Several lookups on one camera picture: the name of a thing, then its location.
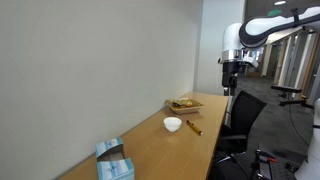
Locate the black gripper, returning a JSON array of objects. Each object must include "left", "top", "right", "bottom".
[{"left": 222, "top": 62, "right": 240, "bottom": 96}]

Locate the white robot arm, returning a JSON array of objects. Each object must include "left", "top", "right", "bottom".
[{"left": 218, "top": 6, "right": 320, "bottom": 96}]

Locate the small white bowl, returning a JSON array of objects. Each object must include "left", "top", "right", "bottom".
[{"left": 163, "top": 117, "right": 182, "bottom": 132}]

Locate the aluminium foil tray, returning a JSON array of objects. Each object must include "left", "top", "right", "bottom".
[{"left": 166, "top": 98, "right": 203, "bottom": 115}]

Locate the dark object in tray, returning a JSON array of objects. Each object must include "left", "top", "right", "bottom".
[{"left": 172, "top": 102, "right": 182, "bottom": 107}]

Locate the black office chair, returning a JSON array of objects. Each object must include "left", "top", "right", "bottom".
[{"left": 208, "top": 90, "right": 266, "bottom": 180}]

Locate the blue tissue box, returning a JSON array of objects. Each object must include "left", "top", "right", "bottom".
[{"left": 95, "top": 137, "right": 135, "bottom": 180}]

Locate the black camera on stand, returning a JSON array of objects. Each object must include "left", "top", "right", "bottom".
[{"left": 271, "top": 85, "right": 314, "bottom": 109}]

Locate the red handled clamp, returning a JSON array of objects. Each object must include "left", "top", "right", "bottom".
[{"left": 256, "top": 149, "right": 277, "bottom": 163}]

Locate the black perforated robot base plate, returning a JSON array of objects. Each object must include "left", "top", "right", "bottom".
[{"left": 250, "top": 149, "right": 305, "bottom": 180}]

